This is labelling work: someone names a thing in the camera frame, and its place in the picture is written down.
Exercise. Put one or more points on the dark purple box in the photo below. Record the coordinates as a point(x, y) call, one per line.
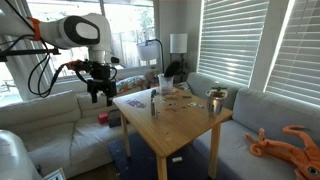
point(114, 118)

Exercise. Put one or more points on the colourful patterned cushion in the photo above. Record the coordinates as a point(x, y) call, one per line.
point(130, 83)

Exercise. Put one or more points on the red toy block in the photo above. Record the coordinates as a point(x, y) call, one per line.
point(103, 117)

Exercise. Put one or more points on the silver metal can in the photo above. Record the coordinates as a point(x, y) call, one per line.
point(215, 101)

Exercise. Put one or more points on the clear plastic measuring cup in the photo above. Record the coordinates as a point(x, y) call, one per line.
point(166, 84)

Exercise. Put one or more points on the blue rug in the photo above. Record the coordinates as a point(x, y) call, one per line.
point(141, 165)

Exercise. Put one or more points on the floor lamp white shade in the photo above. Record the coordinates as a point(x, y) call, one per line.
point(178, 46)

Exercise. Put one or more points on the white sofa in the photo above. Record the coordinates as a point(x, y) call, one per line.
point(63, 131)

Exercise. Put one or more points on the white scrap on rug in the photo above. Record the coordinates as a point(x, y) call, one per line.
point(177, 159)

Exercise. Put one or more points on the orange plush octopus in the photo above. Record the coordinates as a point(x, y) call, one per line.
point(307, 160)

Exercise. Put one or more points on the pouch with green screw top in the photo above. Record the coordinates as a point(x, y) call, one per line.
point(153, 103)

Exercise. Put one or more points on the stuffed toy on sill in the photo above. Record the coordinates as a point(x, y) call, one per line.
point(152, 79)

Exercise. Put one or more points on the black round paddle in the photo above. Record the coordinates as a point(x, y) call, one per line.
point(172, 68)

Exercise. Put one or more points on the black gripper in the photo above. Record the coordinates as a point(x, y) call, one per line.
point(102, 79)

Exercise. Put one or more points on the white window blind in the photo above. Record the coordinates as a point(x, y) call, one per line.
point(230, 37)
point(296, 71)

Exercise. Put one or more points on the purple sticker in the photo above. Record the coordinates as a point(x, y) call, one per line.
point(135, 103)

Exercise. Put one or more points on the white window blind right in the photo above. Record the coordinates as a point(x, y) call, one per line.
point(296, 71)

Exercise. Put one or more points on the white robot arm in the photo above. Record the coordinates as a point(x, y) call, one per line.
point(91, 30)

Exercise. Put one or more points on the arc lamp white shade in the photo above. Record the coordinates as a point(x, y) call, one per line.
point(151, 49)

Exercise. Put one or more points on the wooden table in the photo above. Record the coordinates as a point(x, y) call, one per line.
point(178, 122)

